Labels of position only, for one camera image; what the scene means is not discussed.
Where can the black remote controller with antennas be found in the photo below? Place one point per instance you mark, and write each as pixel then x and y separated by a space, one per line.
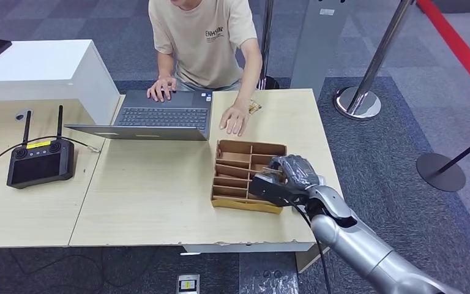
pixel 38 167

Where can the chrome stanchion post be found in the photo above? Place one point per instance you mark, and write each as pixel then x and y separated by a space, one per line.
pixel 358 103

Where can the person's right forearm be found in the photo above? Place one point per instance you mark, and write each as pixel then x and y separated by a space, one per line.
pixel 166 67

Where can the white desk underframe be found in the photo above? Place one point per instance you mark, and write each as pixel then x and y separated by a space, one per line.
pixel 259 248

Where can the white counter box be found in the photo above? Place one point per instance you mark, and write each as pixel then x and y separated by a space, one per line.
pixel 36 63

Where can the gold patterned card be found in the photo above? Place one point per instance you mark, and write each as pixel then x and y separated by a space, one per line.
pixel 271 172
pixel 255 107

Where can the red barrier belt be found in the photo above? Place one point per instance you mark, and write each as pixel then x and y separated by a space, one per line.
pixel 462 48

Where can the person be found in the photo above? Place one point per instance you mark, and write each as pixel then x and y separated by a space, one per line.
pixel 202 44

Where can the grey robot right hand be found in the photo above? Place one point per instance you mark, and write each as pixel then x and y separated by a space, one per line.
pixel 300 172

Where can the black white wrist camera box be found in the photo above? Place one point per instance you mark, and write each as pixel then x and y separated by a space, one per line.
pixel 267 192

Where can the steel floor socket plate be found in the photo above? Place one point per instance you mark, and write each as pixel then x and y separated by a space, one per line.
pixel 188 284

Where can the person's right hand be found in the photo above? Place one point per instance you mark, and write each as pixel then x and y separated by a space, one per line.
pixel 161 85

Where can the black stanchion post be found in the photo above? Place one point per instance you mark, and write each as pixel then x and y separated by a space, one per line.
pixel 441 171

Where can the plastic film covered base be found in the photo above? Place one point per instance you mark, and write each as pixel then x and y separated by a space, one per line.
pixel 267 280

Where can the grey open laptop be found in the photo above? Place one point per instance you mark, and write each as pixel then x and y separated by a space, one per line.
pixel 162 119

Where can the person's left hand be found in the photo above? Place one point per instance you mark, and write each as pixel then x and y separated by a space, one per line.
pixel 236 119

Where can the brown wooden compartment tray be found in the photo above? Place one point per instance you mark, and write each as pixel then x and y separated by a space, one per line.
pixel 231 156

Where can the person's left forearm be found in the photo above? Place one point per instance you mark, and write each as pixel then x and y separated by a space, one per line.
pixel 251 73

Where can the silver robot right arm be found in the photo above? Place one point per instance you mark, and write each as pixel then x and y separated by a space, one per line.
pixel 364 247

